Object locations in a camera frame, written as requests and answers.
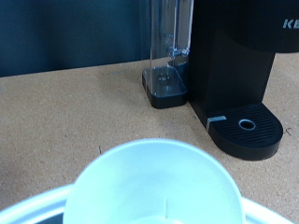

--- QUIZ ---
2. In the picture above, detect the white mug with green tag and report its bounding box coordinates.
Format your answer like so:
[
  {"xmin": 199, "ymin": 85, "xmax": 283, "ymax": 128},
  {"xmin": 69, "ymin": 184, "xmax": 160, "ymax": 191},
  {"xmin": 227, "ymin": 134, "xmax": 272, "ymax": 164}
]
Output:
[{"xmin": 64, "ymin": 138, "xmax": 245, "ymax": 224}]

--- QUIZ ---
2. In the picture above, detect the black Keurig coffee machine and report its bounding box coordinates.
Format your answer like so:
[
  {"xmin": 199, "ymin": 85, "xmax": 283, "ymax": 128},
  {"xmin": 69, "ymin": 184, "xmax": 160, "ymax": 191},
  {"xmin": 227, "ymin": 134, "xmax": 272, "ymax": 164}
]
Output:
[{"xmin": 141, "ymin": 0, "xmax": 299, "ymax": 161}]

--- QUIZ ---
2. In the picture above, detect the gray partition panel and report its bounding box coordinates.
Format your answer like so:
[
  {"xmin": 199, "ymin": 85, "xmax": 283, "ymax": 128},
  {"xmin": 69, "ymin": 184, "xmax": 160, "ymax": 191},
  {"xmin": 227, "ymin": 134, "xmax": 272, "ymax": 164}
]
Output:
[{"xmin": 0, "ymin": 0, "xmax": 153, "ymax": 78}]

